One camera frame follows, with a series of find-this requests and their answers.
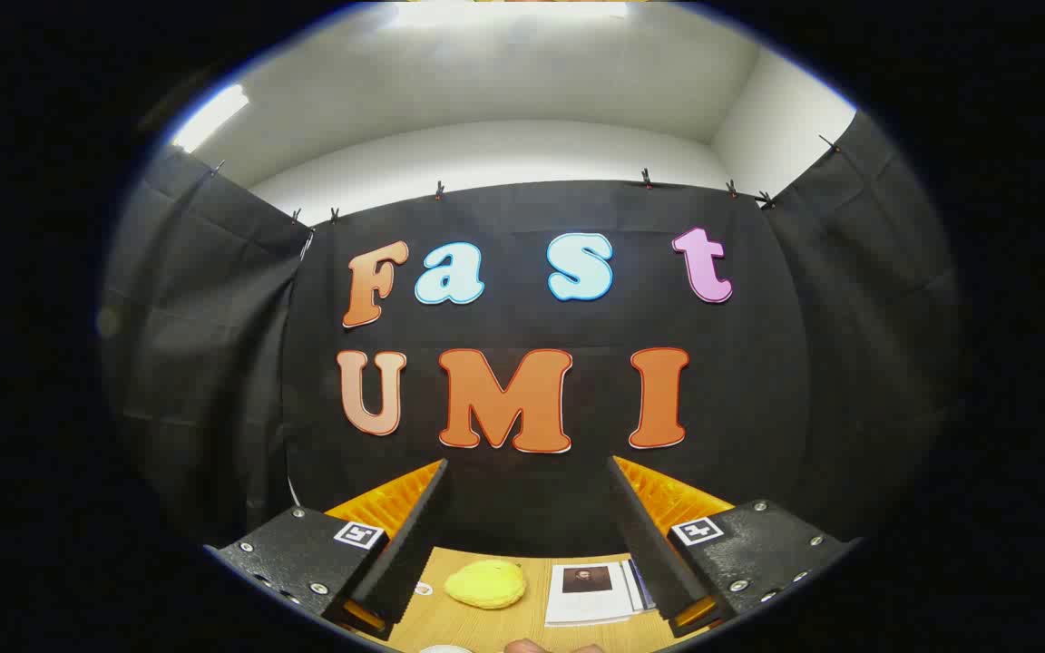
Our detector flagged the blue book with figure cover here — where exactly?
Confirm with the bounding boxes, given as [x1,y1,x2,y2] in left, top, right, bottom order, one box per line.
[628,559,657,611]

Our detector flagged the white book with portrait cover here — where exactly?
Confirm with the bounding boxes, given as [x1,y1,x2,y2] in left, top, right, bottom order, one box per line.
[544,562,647,628]

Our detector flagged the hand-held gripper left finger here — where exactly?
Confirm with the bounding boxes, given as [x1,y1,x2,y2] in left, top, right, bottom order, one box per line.
[205,458,449,641]

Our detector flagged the ceiling light strip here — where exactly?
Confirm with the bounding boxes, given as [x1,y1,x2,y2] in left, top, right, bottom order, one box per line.
[169,83,251,153]

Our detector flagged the yellow fluffy plush toy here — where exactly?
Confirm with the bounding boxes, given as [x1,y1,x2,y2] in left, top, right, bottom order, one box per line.
[444,560,526,609]

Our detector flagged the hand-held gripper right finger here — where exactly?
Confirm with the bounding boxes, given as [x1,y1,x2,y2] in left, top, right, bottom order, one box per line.
[607,455,864,636]

